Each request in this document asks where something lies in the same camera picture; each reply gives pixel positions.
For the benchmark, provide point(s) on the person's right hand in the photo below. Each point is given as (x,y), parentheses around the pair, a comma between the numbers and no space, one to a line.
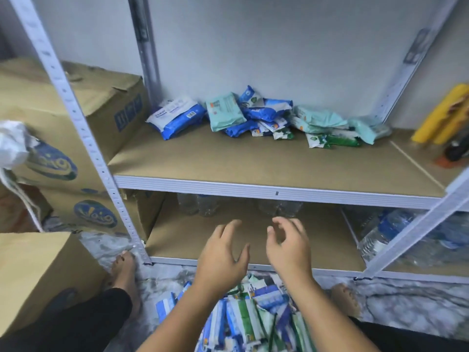
(291,253)

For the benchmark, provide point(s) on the person's left hand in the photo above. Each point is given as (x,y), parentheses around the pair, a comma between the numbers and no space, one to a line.
(220,264)

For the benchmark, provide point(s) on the grey metal shelf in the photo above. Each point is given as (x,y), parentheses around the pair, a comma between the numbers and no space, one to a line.
(293,192)

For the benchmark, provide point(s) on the person's left forearm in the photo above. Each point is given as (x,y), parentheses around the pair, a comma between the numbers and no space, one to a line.
(190,319)

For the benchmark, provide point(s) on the person's right forearm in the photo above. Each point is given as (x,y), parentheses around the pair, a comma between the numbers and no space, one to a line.
(330,319)

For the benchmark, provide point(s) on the person's right foot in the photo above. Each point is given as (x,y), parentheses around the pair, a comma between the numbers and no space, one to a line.
(344,298)

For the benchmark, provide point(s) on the person's foot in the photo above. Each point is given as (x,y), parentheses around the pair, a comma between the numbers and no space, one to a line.
(124,275)
(344,298)

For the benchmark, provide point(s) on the person's left foot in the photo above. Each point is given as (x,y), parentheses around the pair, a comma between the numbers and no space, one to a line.
(124,275)

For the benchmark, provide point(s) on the person's right leg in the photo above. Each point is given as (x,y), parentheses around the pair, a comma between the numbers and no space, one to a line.
(418,339)

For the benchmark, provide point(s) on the water bottles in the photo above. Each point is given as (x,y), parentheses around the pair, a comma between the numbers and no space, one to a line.
(410,234)

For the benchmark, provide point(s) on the cardboard box blue print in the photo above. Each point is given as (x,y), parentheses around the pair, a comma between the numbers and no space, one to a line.
(95,214)
(88,106)

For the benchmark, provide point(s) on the plain cardboard box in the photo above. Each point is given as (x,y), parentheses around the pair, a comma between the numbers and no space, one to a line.
(36,275)

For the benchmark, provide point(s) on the black bottle orange cap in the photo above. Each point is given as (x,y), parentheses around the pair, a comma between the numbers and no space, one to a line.
(458,151)

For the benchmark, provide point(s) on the yellow bottle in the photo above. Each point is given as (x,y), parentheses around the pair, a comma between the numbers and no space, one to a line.
(458,124)
(440,113)

